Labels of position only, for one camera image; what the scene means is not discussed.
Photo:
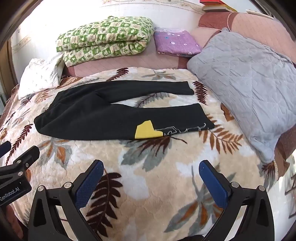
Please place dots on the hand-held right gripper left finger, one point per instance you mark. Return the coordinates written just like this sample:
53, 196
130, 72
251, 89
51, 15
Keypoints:
91, 183

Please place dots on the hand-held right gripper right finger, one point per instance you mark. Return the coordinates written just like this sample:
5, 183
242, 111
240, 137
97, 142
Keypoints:
212, 183

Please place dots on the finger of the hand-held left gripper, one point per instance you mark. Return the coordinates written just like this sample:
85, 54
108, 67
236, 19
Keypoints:
29, 155
4, 148

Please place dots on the black pants with yellow patch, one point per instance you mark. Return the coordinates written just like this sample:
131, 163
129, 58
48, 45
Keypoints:
92, 115

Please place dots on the leaf print fleece blanket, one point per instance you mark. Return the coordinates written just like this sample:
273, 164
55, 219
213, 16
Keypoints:
148, 185

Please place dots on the wooden door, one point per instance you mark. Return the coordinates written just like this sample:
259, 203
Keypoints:
8, 69

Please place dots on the white printed pillow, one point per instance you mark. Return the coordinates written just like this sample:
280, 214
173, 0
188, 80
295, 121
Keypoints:
39, 75

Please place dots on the grey quilted pillow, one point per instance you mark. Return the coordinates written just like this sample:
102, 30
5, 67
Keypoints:
242, 88

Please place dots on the pink brown quilted bed sheet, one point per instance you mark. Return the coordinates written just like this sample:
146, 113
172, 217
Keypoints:
129, 61

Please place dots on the green patterned folded quilt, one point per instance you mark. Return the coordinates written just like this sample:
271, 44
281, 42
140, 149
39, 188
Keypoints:
104, 39

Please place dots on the purple floral pillow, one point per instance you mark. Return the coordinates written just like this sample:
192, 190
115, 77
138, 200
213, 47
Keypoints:
175, 42

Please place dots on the beige book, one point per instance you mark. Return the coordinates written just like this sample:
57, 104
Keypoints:
218, 8

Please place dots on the white paper sheet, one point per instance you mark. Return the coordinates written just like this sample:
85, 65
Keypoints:
259, 13

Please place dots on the red book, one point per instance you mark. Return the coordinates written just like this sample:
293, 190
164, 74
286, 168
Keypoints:
211, 1

